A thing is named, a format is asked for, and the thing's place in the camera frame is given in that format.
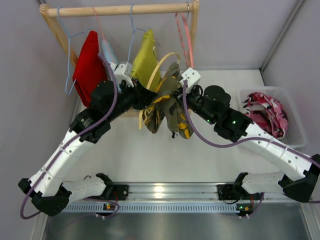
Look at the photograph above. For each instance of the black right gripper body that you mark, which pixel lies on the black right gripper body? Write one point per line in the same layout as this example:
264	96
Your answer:
182	97

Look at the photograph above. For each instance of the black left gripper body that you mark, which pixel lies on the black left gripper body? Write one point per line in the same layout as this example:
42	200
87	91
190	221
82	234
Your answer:
139	94

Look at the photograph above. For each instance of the olive yellow camouflage trousers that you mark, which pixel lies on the olive yellow camouflage trousers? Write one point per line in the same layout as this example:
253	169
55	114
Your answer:
166	106

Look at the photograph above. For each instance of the pink camouflage trousers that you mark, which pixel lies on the pink camouflage trousers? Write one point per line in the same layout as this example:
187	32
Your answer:
267	112

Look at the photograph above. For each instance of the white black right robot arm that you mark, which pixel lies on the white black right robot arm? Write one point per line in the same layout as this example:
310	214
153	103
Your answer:
297	173

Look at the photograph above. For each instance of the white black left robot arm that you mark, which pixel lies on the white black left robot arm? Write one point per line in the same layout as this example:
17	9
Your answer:
47	189

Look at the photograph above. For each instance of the lime green trousers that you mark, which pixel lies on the lime green trousers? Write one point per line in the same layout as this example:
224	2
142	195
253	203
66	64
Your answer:
146	59

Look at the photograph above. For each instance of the light blue trousers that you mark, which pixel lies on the light blue trousers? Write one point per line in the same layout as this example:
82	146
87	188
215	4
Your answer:
108	52

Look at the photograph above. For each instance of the red trousers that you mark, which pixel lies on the red trousers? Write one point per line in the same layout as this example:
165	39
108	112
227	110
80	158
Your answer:
89	70

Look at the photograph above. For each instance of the white plastic basket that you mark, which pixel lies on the white plastic basket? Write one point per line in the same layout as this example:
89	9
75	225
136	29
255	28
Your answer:
295	136

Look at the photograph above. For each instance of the wooden clothes rack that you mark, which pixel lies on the wooden clothes rack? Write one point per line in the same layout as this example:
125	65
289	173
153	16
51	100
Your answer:
50	16

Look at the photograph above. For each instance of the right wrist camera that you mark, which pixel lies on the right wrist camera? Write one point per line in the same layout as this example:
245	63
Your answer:
191	76

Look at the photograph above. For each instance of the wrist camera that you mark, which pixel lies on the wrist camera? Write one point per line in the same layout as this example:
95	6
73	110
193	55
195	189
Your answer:
191	76
122	72

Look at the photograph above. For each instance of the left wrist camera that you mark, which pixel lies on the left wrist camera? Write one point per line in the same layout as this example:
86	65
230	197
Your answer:
122	72

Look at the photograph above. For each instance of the blue wire hanger left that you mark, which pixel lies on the blue wire hanger left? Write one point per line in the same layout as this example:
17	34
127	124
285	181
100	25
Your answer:
68	91

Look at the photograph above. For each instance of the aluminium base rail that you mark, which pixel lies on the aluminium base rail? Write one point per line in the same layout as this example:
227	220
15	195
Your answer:
171	192

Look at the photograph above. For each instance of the pink wire hanger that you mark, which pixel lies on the pink wire hanger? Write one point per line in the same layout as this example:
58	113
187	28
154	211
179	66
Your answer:
99	27

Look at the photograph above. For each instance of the white slotted cable duct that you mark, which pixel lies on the white slotted cable duct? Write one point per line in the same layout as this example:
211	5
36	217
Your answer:
136	207

